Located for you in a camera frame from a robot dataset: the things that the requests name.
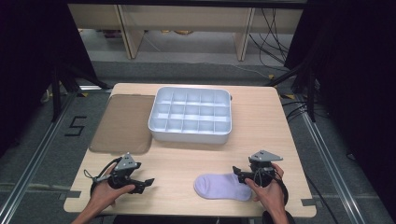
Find black floor cables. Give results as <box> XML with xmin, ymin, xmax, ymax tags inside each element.
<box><xmin>281</xmin><ymin>99</ymin><xmax>310</xmax><ymax>121</ymax></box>

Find person's left hand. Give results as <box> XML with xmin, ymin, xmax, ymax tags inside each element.
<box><xmin>90</xmin><ymin>182</ymin><xmax>136</xmax><ymax>211</ymax></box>

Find white floor cable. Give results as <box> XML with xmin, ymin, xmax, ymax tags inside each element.
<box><xmin>186</xmin><ymin>60</ymin><xmax>273</xmax><ymax>79</ymax></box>

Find thin black floor cable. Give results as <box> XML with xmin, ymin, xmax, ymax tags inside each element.
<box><xmin>305</xmin><ymin>175</ymin><xmax>341</xmax><ymax>224</ymax></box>

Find black curtain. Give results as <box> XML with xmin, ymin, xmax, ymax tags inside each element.
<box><xmin>283</xmin><ymin>0</ymin><xmax>396</xmax><ymax>216</ymax></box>
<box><xmin>0</xmin><ymin>0</ymin><xmax>98</xmax><ymax>158</ymax></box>

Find purple sock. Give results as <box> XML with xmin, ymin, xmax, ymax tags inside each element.
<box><xmin>193</xmin><ymin>173</ymin><xmax>253</xmax><ymax>202</ymax></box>

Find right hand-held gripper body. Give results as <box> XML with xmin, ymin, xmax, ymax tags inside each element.
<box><xmin>247</xmin><ymin>149</ymin><xmax>284</xmax><ymax>188</ymax></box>

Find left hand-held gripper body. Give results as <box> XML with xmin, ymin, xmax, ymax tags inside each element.
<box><xmin>106</xmin><ymin>152</ymin><xmax>143</xmax><ymax>190</ymax></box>

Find white divided storage box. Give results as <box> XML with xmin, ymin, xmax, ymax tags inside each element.
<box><xmin>148</xmin><ymin>86</ymin><xmax>233</xmax><ymax>146</ymax></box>

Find aluminium floor rail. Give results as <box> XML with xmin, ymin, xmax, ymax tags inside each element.
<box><xmin>0</xmin><ymin>91</ymin><xmax>79</xmax><ymax>224</ymax></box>
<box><xmin>300</xmin><ymin>110</ymin><xmax>369</xmax><ymax>224</ymax></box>

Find black metal stand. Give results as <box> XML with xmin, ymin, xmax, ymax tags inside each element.
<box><xmin>264</xmin><ymin>60</ymin><xmax>318</xmax><ymax>124</ymax></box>
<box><xmin>50</xmin><ymin>60</ymin><xmax>110</xmax><ymax>123</ymax></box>

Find person's right hand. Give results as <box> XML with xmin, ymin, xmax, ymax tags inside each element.
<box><xmin>244</xmin><ymin>162</ymin><xmax>286</xmax><ymax>215</ymax></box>

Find brown translucent box lid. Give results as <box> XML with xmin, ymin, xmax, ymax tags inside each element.
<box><xmin>89</xmin><ymin>93</ymin><xmax>156</xmax><ymax>155</ymax></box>

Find beige wooden desk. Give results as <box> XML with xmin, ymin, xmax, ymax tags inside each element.
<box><xmin>67</xmin><ymin>3</ymin><xmax>304</xmax><ymax>62</ymax></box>

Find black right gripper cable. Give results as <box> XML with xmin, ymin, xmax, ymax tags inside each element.
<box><xmin>274</xmin><ymin>169</ymin><xmax>290</xmax><ymax>206</ymax></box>

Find bundle of black hanging cables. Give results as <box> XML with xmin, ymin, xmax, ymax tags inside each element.
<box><xmin>247</xmin><ymin>7</ymin><xmax>291</xmax><ymax>70</ymax></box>

